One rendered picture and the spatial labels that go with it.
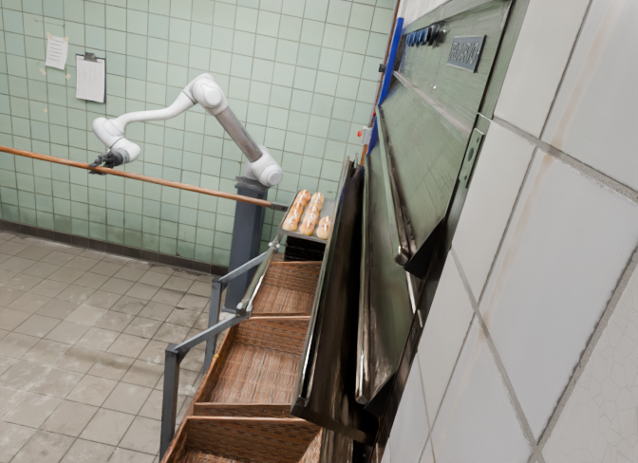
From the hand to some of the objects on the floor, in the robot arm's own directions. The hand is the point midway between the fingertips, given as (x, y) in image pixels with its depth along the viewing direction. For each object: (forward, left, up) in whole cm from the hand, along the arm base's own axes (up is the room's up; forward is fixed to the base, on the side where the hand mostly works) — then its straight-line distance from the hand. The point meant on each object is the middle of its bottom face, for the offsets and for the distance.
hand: (95, 167), depth 224 cm
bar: (+26, +89, -119) cm, 151 cm away
